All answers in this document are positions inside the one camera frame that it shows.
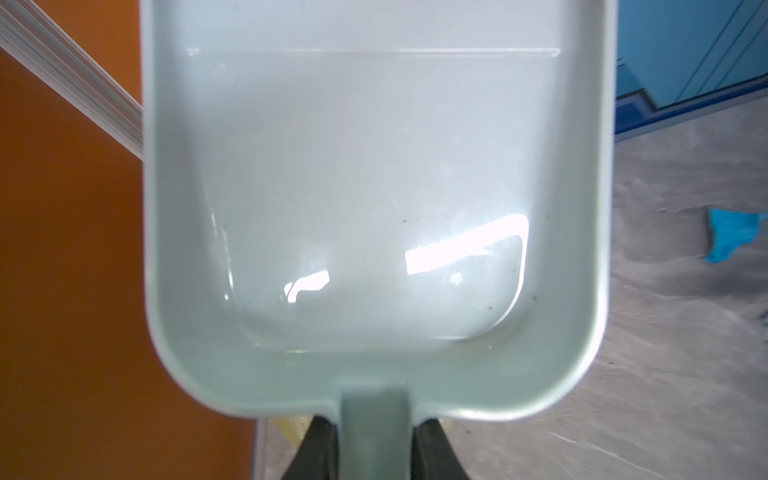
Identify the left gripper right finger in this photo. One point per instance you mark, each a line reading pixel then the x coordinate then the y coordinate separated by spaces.
pixel 433 457

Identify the blue paper scrap far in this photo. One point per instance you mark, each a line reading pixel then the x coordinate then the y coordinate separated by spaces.
pixel 730 230

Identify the left aluminium corner post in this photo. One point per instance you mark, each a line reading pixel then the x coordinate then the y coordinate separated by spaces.
pixel 38 43

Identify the teal dustpan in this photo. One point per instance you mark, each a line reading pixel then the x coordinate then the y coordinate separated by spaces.
pixel 377 212

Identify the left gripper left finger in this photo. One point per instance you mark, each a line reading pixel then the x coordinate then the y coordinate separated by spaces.
pixel 317 455

